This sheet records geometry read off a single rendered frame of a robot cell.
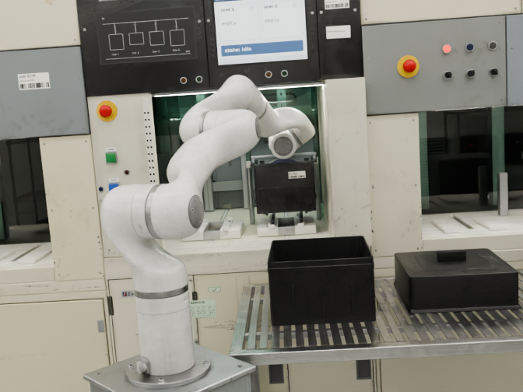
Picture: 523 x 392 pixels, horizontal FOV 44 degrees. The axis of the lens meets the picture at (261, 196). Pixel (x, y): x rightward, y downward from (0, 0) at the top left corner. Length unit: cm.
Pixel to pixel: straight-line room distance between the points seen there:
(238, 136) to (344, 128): 50
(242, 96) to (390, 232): 70
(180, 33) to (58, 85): 42
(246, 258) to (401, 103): 70
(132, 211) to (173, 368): 35
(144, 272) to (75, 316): 91
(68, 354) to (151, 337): 93
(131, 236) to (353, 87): 92
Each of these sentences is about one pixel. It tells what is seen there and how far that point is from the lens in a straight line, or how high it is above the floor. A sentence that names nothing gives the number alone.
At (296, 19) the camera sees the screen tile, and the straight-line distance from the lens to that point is 209.
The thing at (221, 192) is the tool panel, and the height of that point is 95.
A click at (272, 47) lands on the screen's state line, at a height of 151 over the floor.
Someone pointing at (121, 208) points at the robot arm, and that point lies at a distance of 140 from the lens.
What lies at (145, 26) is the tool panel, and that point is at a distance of 213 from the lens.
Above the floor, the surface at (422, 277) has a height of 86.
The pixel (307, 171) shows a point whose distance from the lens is 229.
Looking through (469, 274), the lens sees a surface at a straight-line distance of 180.
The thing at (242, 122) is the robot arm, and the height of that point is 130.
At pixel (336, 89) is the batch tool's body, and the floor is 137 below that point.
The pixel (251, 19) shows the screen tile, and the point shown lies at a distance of 209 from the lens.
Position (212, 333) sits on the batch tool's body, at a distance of 222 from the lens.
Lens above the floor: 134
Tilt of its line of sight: 8 degrees down
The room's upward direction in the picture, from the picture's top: 4 degrees counter-clockwise
